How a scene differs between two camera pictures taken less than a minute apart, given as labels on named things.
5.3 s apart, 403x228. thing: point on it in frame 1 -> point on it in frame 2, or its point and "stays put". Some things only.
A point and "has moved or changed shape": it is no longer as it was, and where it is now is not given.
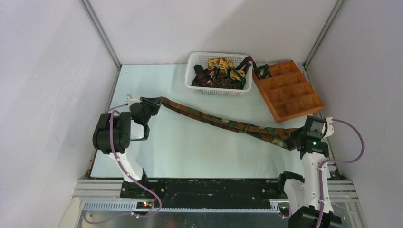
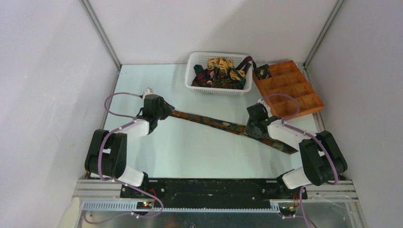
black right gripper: [293, 137] -> [248, 130]
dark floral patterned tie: [287, 137] has moved or changed shape
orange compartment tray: [287, 94] stays put
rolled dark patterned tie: [263, 71] stays put
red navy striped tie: [248, 65] stays put
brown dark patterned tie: [217, 80] stays put
